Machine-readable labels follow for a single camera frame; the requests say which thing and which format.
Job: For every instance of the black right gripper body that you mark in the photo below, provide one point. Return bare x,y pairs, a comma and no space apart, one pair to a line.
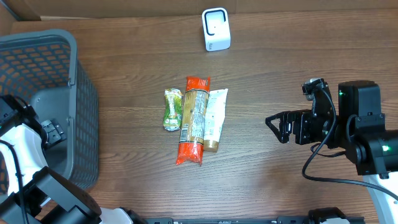
309,128

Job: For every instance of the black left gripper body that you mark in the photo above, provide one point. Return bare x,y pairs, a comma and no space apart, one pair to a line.
55,132

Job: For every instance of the white tube gold cap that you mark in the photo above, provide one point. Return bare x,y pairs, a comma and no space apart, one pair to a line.
214,119

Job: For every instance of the orange pasta package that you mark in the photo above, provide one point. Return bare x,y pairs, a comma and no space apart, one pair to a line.
191,142

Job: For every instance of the green snack pouch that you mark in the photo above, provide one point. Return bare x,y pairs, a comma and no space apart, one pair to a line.
173,109

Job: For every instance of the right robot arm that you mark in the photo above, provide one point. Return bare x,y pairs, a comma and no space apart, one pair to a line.
357,125

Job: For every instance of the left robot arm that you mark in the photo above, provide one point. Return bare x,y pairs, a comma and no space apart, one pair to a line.
36,193

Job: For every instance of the white barcode scanner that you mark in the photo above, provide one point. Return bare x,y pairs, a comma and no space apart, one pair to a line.
216,29

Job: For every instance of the grey plastic mesh basket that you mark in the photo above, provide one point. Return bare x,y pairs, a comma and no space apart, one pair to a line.
43,69

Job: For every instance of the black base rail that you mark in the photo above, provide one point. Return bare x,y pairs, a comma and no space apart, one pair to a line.
329,215

